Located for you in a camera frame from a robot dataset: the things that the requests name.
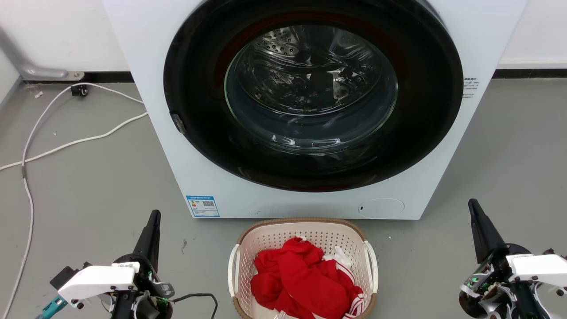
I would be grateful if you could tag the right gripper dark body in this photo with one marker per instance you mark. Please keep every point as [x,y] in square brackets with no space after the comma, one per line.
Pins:
[491,288]

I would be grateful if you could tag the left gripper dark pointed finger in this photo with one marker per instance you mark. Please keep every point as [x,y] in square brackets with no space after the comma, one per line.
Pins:
[149,241]

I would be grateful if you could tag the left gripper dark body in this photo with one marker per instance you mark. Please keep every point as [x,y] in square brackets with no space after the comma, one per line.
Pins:
[150,290]

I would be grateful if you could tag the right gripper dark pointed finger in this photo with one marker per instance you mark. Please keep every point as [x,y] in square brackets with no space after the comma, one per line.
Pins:
[485,235]

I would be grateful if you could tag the beige plastic laundry basket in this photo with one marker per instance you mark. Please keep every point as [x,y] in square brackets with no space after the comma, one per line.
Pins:
[305,230]

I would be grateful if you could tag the blue energy label sticker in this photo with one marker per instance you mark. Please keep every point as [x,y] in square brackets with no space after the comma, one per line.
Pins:
[203,206]

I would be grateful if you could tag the teal connector piece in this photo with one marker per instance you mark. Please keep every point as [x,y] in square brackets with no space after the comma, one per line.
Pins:
[51,308]

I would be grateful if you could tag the round white filter cover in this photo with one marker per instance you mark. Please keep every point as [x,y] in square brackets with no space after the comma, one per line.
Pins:
[381,208]

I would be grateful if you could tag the small printed text sticker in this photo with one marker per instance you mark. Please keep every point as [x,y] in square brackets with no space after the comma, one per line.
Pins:
[470,87]

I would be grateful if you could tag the black round washing machine door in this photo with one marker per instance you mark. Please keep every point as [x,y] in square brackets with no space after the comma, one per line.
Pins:
[199,88]

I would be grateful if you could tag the small black caster wheel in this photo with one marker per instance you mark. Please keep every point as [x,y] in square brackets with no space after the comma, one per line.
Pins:
[79,91]

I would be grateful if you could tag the white front-load washing machine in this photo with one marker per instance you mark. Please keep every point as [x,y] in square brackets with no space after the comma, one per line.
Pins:
[150,66]

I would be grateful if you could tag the grey drain pipe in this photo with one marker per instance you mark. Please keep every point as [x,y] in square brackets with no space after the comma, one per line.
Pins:
[35,71]

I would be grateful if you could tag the left gripper white camera cover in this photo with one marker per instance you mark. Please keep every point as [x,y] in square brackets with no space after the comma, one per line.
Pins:
[97,281]

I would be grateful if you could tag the gripper white camera cover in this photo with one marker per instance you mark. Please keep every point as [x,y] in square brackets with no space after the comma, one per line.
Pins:
[97,281]
[542,267]

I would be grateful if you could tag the right gripper white camera cover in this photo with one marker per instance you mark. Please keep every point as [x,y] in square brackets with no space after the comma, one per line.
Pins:
[542,267]

